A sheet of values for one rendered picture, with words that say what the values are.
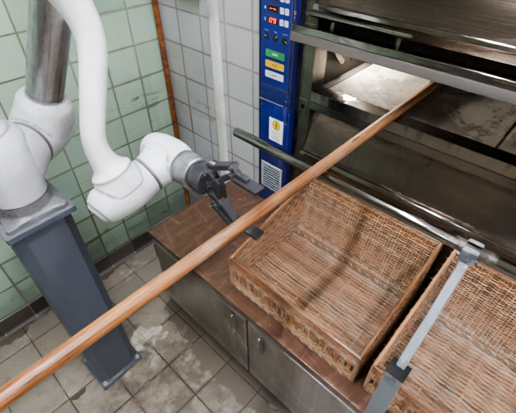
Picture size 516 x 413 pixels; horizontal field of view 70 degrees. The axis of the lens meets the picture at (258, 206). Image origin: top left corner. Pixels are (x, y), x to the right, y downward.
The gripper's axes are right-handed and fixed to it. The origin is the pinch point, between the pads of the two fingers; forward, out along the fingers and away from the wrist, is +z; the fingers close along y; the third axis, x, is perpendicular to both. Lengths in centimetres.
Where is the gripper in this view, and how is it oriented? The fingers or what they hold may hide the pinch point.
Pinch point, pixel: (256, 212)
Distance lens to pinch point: 83.3
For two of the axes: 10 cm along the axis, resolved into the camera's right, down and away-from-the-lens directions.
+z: 7.3, 4.6, -5.1
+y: 0.0, 7.4, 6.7
